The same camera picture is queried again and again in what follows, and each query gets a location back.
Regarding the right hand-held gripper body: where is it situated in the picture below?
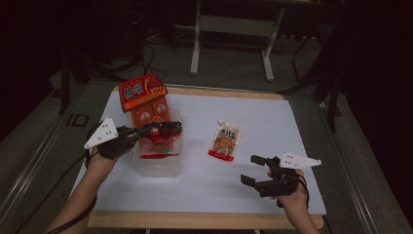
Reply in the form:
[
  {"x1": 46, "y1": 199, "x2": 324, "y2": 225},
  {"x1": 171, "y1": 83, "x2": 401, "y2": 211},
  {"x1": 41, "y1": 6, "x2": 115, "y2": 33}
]
[{"x1": 254, "y1": 151, "x2": 322, "y2": 198}]

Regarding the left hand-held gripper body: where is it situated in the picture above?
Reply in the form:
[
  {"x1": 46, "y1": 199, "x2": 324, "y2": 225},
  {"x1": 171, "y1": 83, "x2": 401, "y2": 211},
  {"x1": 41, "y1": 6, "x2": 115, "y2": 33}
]
[{"x1": 83, "y1": 117, "x2": 140, "y2": 160}]

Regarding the red and black snack packet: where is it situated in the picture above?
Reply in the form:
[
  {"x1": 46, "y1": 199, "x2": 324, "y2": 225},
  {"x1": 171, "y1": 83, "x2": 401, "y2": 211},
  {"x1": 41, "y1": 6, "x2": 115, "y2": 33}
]
[{"x1": 139, "y1": 121, "x2": 183, "y2": 160}]

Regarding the orange snack bag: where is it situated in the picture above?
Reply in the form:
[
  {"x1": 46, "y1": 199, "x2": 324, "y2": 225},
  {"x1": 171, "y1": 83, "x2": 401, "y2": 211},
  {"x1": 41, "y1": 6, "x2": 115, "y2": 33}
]
[{"x1": 118, "y1": 73, "x2": 171, "y2": 130}]

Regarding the clear plastic container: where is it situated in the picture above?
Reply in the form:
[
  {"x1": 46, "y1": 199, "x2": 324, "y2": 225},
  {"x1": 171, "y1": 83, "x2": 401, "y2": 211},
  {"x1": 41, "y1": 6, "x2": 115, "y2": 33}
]
[{"x1": 132, "y1": 106, "x2": 184, "y2": 178}]

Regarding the beige sauce pouch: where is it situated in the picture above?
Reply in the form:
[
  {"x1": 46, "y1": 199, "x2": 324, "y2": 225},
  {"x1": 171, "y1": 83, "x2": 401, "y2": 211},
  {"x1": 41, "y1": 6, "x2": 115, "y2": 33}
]
[{"x1": 208, "y1": 119, "x2": 242, "y2": 163}]

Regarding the person's right hand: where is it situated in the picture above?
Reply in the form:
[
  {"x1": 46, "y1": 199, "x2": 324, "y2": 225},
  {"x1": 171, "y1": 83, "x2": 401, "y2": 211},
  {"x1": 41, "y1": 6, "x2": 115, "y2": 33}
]
[{"x1": 277, "y1": 169, "x2": 309, "y2": 211}]

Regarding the person's left hand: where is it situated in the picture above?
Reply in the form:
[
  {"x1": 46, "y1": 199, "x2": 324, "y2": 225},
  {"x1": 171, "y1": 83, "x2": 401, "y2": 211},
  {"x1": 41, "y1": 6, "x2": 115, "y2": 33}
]
[{"x1": 87, "y1": 146, "x2": 131, "y2": 172}]

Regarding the white table mat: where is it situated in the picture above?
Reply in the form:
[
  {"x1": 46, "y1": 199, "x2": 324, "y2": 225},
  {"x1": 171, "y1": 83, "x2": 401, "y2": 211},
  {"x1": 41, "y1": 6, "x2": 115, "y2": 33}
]
[{"x1": 70, "y1": 91, "x2": 327, "y2": 215}]

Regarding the black metal stand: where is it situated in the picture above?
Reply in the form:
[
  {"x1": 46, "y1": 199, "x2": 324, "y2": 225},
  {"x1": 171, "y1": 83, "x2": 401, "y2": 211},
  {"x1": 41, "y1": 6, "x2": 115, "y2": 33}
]
[
  {"x1": 277, "y1": 32, "x2": 344, "y2": 133},
  {"x1": 57, "y1": 52, "x2": 131, "y2": 115}
]

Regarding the right hand-held gripper cable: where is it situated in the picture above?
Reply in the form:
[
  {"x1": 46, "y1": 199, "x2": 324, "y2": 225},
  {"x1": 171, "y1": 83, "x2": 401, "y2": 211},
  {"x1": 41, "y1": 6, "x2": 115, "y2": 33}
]
[{"x1": 296, "y1": 175, "x2": 311, "y2": 209}]

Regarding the hand-held gripper cable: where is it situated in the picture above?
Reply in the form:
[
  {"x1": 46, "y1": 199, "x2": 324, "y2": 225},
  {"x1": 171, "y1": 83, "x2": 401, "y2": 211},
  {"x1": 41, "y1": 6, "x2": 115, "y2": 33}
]
[
  {"x1": 53, "y1": 194, "x2": 98, "y2": 234},
  {"x1": 296, "y1": 175, "x2": 311, "y2": 209}
]

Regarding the black cable bundle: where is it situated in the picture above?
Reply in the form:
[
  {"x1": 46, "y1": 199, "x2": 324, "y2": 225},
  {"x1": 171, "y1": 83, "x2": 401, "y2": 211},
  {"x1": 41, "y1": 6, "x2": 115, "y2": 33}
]
[{"x1": 140, "y1": 40, "x2": 168, "y2": 82}]

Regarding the aluminium rail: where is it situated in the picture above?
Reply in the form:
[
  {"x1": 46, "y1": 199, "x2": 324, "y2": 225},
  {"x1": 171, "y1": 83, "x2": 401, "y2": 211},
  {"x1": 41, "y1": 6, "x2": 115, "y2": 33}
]
[
  {"x1": 316, "y1": 101, "x2": 379, "y2": 234},
  {"x1": 0, "y1": 111, "x2": 67, "y2": 225}
]

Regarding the black floor cable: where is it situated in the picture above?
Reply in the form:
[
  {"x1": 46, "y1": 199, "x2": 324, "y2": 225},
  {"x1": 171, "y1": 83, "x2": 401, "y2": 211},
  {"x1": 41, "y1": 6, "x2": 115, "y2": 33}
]
[{"x1": 13, "y1": 150, "x2": 94, "y2": 234}]

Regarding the left hand-held gripper cable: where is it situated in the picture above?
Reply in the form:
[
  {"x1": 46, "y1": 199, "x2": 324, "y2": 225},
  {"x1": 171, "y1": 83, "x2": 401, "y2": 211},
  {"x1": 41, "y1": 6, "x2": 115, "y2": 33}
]
[{"x1": 53, "y1": 194, "x2": 98, "y2": 234}]

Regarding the white metal stand frame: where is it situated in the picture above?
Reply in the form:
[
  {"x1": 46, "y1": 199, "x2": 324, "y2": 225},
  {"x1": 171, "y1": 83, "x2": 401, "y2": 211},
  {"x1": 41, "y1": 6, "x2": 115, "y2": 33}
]
[{"x1": 189, "y1": 0, "x2": 286, "y2": 82}]

